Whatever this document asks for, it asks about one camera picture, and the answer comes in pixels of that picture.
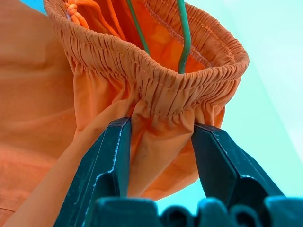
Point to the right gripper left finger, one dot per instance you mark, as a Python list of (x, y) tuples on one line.
[(104, 165)]

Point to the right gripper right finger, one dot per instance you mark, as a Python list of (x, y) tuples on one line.
[(220, 170)]

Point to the orange shorts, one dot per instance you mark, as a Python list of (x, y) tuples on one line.
[(35, 94)]

